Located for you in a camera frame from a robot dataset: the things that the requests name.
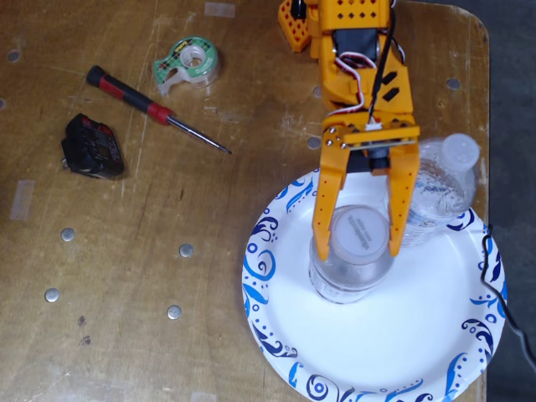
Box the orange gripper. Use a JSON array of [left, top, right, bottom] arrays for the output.
[[312, 49, 421, 261]]

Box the clear bottle dark label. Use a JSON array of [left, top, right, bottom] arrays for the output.
[[308, 204, 397, 305]]

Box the clear bottle blue white label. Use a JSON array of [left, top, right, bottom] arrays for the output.
[[401, 133, 481, 249]]

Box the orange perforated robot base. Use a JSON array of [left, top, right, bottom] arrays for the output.
[[278, 0, 313, 54]]

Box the white paper plate blue pattern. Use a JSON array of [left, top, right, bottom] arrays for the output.
[[241, 167, 509, 402]]

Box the green tape dispenser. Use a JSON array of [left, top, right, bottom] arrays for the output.
[[152, 36, 221, 97]]

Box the red black screwdriver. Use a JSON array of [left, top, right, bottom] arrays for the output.
[[85, 65, 232, 155]]

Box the small black red device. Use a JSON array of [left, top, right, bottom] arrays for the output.
[[61, 112, 126, 180]]

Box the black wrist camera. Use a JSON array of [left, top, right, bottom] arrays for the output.
[[349, 139, 418, 177]]

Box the white red servo wire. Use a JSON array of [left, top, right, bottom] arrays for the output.
[[332, 39, 407, 114]]

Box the black camera cable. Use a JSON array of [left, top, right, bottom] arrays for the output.
[[368, 0, 399, 126]]

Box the thin black cable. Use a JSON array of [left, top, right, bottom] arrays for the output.
[[480, 224, 536, 361]]

